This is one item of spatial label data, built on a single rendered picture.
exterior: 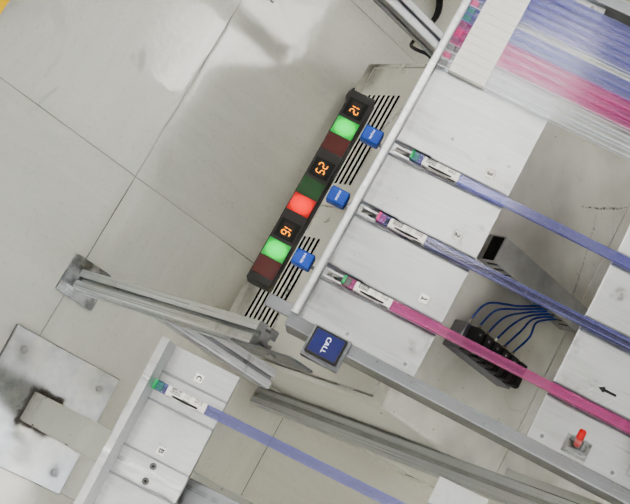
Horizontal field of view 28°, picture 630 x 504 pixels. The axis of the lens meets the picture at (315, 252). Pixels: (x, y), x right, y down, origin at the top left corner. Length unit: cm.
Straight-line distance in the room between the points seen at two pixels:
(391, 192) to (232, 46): 80
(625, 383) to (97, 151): 112
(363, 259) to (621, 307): 38
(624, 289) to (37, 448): 118
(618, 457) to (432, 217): 44
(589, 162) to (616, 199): 11
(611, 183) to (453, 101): 56
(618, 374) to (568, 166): 57
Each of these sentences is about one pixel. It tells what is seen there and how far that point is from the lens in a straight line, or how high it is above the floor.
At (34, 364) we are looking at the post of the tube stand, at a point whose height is 1.
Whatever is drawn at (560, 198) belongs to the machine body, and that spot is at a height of 62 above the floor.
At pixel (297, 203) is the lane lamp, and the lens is 190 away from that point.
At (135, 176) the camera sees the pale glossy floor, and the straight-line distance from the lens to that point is 250.
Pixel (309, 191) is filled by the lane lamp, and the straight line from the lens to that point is 191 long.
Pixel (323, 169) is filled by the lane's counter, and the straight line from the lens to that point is 192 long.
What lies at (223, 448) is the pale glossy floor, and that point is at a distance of 270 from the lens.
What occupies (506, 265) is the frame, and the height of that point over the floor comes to 66.
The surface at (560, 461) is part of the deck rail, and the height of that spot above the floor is 102.
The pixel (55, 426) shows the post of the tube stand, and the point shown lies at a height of 15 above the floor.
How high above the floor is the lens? 221
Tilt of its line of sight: 54 degrees down
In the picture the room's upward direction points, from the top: 101 degrees clockwise
